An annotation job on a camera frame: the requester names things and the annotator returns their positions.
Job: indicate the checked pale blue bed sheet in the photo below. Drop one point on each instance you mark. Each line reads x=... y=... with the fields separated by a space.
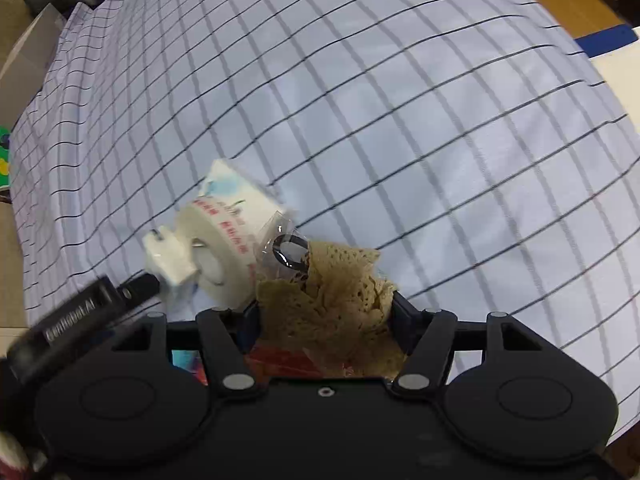
x=350 y=110

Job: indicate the beige lace cloth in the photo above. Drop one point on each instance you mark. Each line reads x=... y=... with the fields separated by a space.
x=330 y=295

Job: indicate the white tissue pack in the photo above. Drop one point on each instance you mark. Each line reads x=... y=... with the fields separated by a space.
x=167 y=256

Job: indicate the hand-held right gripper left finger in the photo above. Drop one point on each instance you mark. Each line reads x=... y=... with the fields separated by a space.
x=250 y=322

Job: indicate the grey cardboard box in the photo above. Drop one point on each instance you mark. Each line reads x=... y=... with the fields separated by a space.
x=30 y=50

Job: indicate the white tape roll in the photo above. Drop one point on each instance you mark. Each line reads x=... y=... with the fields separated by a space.
x=220 y=220

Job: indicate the red foil packet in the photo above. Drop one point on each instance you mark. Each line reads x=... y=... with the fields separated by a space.
x=285 y=360

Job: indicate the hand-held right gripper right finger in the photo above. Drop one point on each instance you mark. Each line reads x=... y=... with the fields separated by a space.
x=402 y=316

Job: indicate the blue floor tape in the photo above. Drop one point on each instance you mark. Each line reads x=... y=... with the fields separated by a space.
x=606 y=39

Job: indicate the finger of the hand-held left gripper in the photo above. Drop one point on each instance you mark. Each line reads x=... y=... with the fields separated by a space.
x=140 y=287

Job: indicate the green printed mat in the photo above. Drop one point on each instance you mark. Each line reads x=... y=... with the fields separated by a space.
x=4 y=160

